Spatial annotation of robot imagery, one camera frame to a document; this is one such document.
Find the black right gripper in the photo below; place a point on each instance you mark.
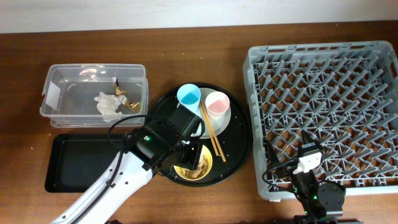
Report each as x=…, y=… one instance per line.
x=292, y=161

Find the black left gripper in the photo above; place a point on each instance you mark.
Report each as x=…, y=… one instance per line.
x=193, y=154

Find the gold foil wrapper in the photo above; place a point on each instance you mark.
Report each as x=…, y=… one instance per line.
x=121, y=96

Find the yellow bowl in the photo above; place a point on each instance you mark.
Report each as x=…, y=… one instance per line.
x=204, y=151

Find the food scraps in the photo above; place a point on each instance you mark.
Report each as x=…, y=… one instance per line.
x=197, y=173

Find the light blue cup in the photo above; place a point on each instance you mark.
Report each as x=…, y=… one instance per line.
x=189, y=96

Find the white tissue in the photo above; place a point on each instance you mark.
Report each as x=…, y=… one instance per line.
x=107, y=106

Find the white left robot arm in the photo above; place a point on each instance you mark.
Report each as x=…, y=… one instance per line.
x=119, y=181

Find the grey dishwasher rack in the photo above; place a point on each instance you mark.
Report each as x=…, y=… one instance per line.
x=343, y=94

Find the wooden chopstick right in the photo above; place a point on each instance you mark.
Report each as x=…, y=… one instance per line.
x=218, y=145

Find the wooden chopstick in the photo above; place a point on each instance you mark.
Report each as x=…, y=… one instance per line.
x=208, y=126
x=218, y=145

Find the wooden chopstick left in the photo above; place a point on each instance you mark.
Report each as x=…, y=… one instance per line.
x=208, y=126

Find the light grey plate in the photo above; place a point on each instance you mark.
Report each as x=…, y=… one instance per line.
x=218, y=125

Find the pink cup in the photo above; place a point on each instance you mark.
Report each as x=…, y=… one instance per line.
x=217, y=103

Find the black rectangular tray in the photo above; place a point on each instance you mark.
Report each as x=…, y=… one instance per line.
x=78, y=160

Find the clear plastic bin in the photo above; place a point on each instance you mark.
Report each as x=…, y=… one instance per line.
x=69, y=92

